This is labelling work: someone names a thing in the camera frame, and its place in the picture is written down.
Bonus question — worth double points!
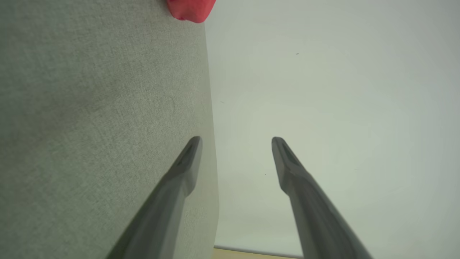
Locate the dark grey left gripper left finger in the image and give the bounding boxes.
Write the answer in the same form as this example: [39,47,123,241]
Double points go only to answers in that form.
[106,136,203,259]

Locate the crumpled red shorts white stripes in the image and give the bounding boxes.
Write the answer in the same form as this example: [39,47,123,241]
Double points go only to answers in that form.
[166,0,217,24]

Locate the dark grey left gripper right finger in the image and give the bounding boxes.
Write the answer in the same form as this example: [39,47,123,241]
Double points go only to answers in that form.
[271,136,373,259]

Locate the grey fabric mat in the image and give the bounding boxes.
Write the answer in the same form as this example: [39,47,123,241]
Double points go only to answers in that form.
[0,0,220,259]

